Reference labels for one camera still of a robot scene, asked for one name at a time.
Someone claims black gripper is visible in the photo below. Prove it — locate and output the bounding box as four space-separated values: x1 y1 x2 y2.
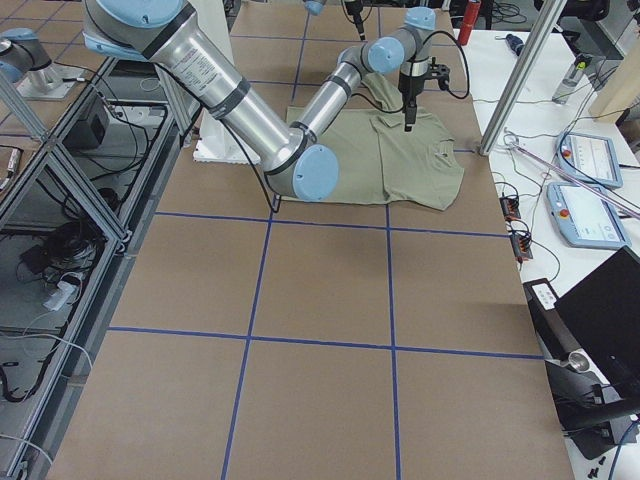
343 0 365 41
398 73 423 132

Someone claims red bottle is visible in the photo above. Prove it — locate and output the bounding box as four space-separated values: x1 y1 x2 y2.
457 0 481 46

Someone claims near blue teach pendant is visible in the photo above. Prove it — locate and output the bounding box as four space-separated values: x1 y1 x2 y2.
546 182 631 250

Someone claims aluminium frame post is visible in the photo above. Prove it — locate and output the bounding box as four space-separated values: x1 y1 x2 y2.
478 0 567 156

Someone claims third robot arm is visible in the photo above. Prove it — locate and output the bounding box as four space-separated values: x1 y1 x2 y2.
1 28 85 100

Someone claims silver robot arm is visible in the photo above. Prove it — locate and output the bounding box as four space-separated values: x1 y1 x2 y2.
83 1 436 202
303 0 368 41

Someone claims far blue teach pendant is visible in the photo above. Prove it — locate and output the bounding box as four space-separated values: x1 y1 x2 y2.
556 133 623 189

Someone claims clear water bottle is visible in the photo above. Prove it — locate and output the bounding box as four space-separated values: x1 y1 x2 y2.
551 53 593 105

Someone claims black laptop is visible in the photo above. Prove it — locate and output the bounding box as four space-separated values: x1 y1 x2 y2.
523 247 639 459

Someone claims orange circuit board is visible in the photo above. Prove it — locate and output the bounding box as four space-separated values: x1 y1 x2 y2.
499 196 522 222

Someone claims blue teach pendant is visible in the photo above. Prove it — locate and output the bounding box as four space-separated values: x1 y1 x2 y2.
546 182 631 250
556 133 623 189

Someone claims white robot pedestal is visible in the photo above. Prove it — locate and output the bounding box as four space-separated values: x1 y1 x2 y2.
191 1 260 164

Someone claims light green long-sleeve shirt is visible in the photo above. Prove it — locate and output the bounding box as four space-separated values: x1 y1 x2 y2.
279 73 466 212

